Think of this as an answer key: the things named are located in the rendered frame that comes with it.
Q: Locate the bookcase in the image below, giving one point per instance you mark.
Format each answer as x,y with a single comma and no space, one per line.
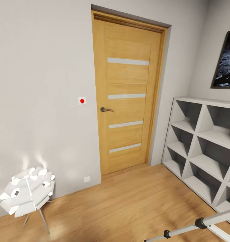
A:
202,132

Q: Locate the camera tripod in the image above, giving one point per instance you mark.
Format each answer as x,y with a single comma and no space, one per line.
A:
201,223

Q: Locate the door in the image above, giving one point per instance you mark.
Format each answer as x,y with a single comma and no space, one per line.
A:
128,61

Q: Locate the electric switch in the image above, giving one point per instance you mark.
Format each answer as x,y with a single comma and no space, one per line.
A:
82,100

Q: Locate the painting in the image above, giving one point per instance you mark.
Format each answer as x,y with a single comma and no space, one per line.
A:
222,74

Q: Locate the wall socket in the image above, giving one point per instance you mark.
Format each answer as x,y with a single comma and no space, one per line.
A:
87,179

